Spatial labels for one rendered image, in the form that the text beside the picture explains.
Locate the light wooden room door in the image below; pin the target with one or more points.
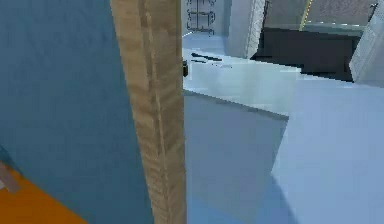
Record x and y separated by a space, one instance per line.
156 110

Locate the white tall cupboard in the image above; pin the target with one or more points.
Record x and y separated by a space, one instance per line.
245 26
368 53

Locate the yellow thin pole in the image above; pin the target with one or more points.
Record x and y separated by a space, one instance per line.
305 15

